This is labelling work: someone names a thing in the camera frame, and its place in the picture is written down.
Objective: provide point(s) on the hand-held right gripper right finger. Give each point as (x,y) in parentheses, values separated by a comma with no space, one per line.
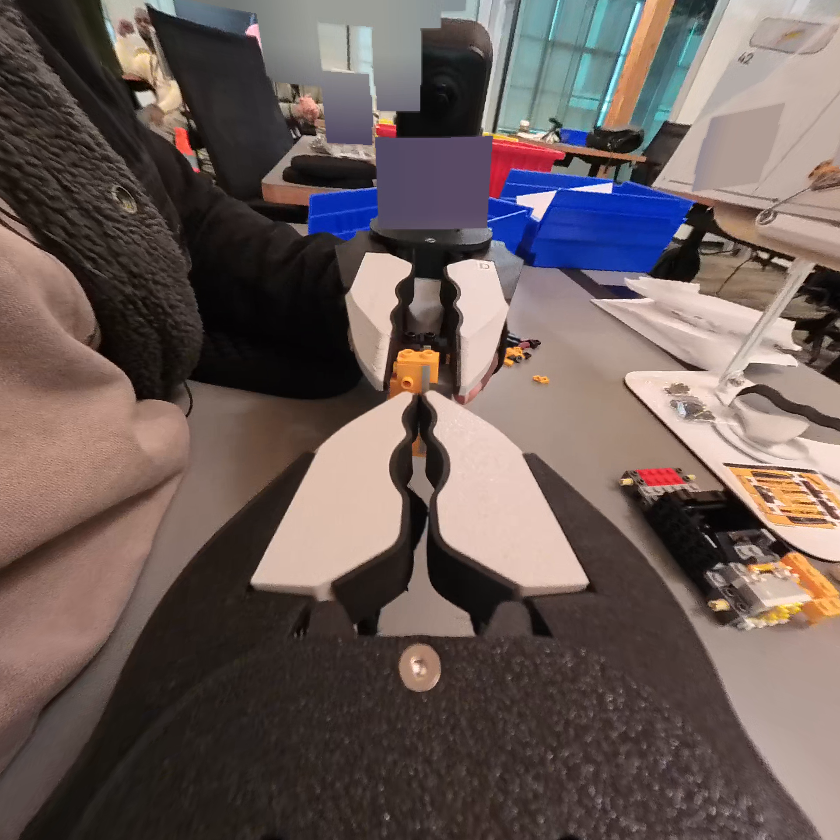
(505,512)

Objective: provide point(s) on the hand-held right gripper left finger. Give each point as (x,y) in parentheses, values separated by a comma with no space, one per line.
(334,512)

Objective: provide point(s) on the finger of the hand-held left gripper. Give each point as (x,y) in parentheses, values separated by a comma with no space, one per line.
(371,308)
(482,315)

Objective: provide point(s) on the long black orange brick strip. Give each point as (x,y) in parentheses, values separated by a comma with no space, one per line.
(420,338)

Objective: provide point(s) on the orange grey brick assembly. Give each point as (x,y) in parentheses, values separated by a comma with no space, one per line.
(413,362)

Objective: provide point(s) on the blue plastic bin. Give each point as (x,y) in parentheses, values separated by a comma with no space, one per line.
(341,216)
(604,229)

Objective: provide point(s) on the grey desk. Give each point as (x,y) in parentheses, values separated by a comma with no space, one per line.
(590,426)

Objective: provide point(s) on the person's left hand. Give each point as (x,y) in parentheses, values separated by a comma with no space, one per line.
(482,387)

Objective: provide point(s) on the pile of small loose bricks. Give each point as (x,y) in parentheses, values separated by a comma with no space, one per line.
(518,351)

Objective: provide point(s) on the black foam pads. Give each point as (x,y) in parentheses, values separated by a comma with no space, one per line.
(328,169)

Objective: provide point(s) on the wooden side table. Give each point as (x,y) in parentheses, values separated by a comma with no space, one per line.
(282,187)

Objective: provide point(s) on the black brick car chassis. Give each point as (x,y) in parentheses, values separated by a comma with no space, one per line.
(689,531)

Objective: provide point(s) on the white book stand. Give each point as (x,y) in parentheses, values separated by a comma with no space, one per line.
(689,420)

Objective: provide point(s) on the clear bag of parts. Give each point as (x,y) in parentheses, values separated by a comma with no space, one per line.
(689,403)

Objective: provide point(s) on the black mesh chair back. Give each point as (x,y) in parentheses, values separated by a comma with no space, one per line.
(216,98)

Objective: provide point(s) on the pink sweatshirt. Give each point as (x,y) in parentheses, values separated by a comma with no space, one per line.
(65,492)

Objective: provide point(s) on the orange black sticker sheet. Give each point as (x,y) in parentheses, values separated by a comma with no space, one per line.
(787,495)

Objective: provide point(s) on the black white plastic bag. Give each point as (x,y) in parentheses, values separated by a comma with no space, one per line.
(774,420)

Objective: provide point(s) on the white instruction booklet stand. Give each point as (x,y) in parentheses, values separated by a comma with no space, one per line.
(754,98)

